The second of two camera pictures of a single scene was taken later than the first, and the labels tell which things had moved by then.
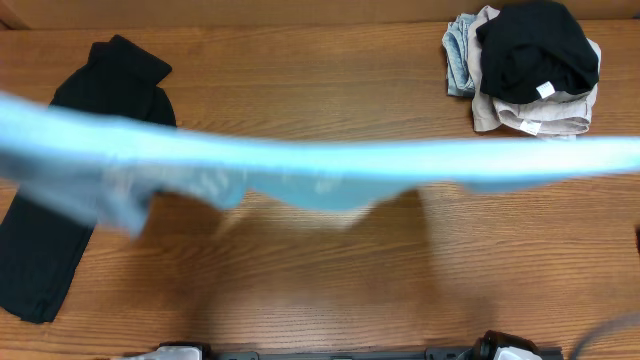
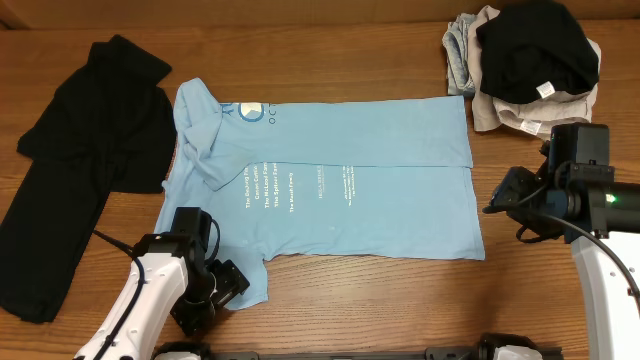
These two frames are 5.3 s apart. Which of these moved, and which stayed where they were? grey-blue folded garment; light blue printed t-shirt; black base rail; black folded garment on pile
Moved: light blue printed t-shirt
Stayed: grey-blue folded garment; black base rail; black folded garment on pile
